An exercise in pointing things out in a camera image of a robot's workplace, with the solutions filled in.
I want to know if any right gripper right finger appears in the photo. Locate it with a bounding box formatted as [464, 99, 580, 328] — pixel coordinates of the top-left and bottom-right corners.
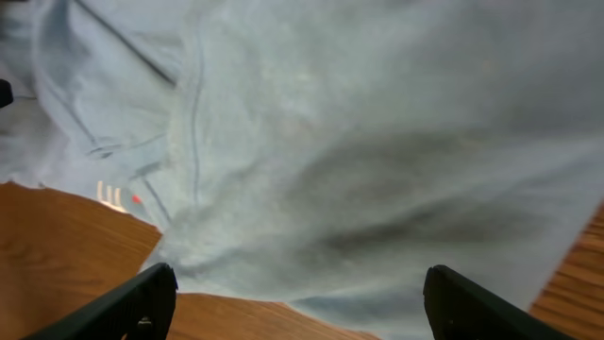
[423, 265, 573, 340]

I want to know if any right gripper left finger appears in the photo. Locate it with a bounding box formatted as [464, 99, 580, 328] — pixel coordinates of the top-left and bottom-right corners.
[24, 263, 177, 340]

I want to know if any light blue printed t-shirt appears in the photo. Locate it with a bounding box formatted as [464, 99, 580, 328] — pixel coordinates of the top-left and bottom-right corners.
[1, 0, 603, 339]

